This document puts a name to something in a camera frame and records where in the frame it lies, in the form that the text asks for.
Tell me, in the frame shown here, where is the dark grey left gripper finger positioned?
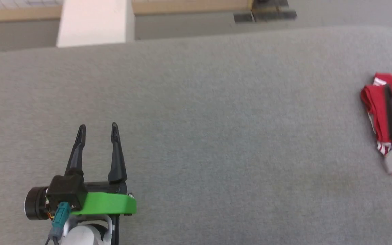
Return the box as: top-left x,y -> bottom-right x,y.
64,124 -> 87,177
108,122 -> 128,183

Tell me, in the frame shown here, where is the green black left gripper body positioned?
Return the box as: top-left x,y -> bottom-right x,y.
70,181 -> 137,245

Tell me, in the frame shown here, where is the red Bulls 23 jersey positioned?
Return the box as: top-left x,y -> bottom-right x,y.
360,72 -> 392,156

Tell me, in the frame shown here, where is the grey fabric sofa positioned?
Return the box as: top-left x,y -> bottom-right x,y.
0,26 -> 392,245

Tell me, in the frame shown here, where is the white box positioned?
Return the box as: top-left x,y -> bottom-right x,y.
56,0 -> 136,47

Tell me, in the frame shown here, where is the teal connector cable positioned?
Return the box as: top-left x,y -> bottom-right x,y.
45,202 -> 71,245

